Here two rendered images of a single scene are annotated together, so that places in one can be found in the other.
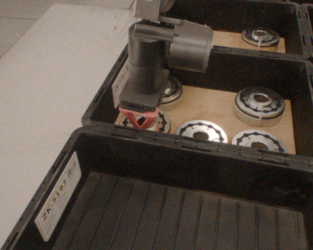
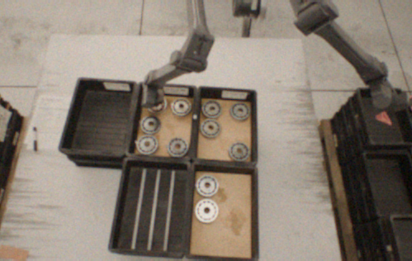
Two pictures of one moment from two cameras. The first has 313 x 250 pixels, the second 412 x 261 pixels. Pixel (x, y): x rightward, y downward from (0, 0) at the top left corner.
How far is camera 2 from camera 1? 132 cm
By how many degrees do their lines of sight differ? 45
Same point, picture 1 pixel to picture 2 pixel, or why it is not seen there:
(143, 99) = not seen: hidden behind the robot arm
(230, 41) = (239, 139)
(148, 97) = not seen: hidden behind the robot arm
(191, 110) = (174, 122)
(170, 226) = (117, 121)
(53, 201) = (112, 85)
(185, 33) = (146, 95)
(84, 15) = (289, 60)
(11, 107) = not seen: hidden behind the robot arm
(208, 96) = (185, 129)
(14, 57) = (231, 42)
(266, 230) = (118, 148)
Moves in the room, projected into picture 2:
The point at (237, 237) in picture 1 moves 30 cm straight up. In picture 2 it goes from (115, 139) to (98, 111)
